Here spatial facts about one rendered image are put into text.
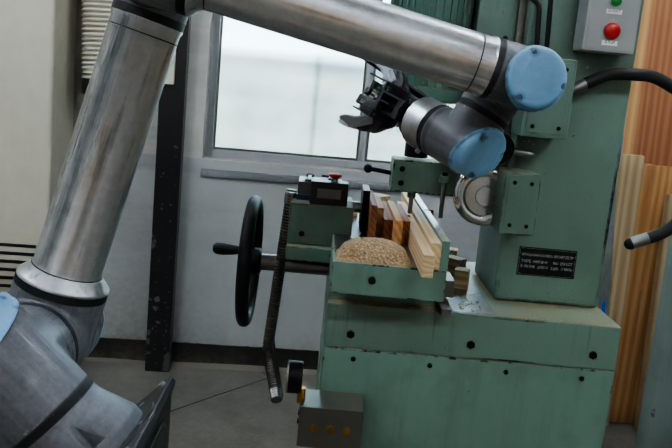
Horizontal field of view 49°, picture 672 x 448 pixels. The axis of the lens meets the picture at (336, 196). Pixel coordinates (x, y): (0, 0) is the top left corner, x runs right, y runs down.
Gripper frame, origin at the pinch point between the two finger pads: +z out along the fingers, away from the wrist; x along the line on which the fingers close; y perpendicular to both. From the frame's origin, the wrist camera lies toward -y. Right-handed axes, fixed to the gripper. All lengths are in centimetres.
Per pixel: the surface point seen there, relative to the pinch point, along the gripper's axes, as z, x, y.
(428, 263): -33.0, 20.8, -3.6
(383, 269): -25.0, 26.6, -3.4
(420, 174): -6.5, 9.9, -21.2
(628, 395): -4, 55, -196
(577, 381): -49, 30, -43
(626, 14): -28, -36, -26
